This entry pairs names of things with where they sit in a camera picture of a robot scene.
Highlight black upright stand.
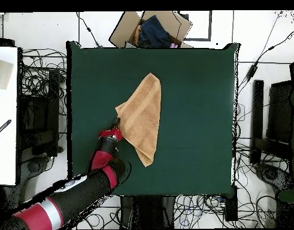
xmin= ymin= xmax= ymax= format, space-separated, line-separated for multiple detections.
xmin=249 ymin=79 xmax=265 ymax=165

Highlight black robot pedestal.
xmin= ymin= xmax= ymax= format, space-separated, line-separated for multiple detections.
xmin=119 ymin=195 xmax=177 ymax=229

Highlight dark green table cloth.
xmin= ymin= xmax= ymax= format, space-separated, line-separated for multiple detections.
xmin=65 ymin=40 xmax=241 ymax=198

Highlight black equipment rack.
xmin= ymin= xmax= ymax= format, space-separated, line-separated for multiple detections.
xmin=18 ymin=69 xmax=63 ymax=159

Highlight black power strip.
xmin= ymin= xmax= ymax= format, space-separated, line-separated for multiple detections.
xmin=224 ymin=184 xmax=239 ymax=222

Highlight black cable with power adapter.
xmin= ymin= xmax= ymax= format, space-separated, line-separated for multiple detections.
xmin=237 ymin=26 xmax=294 ymax=96

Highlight black striped tool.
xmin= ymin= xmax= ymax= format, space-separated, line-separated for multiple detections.
xmin=0 ymin=119 xmax=13 ymax=138

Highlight brown cardboard box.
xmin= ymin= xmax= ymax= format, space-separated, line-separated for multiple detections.
xmin=107 ymin=10 xmax=193 ymax=49

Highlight beige box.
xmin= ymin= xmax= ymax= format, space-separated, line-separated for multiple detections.
xmin=0 ymin=56 xmax=14 ymax=90

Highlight white desk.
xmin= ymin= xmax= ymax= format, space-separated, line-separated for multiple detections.
xmin=0 ymin=46 xmax=19 ymax=186

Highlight black cable with inline plug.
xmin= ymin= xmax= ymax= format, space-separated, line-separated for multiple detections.
xmin=75 ymin=11 xmax=103 ymax=49

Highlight dark blue jeans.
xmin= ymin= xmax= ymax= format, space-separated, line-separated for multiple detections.
xmin=137 ymin=14 xmax=172 ymax=49

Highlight tan terry towel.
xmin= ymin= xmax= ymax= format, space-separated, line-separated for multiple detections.
xmin=114 ymin=72 xmax=162 ymax=168

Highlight black monitor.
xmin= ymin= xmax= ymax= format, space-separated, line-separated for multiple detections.
xmin=266 ymin=80 xmax=294 ymax=144

